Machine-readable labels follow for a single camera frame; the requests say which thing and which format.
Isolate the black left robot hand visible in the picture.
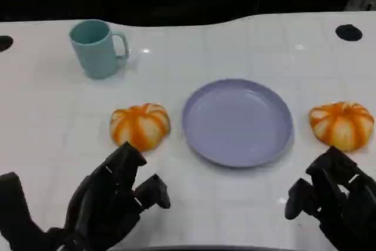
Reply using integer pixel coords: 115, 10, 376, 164
46, 140, 172, 251

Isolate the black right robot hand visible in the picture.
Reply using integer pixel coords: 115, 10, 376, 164
284, 146, 376, 251

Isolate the orange white toy bread roll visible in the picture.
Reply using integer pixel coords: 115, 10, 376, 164
308, 101, 375, 153
109, 102, 172, 152

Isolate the lilac plate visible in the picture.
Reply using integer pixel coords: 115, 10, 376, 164
181, 78, 295, 169

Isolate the pale green mug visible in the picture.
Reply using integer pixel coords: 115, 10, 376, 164
69, 19, 130, 80

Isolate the black round table grommet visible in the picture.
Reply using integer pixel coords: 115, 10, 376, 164
0, 35, 14, 52
335, 24, 363, 41

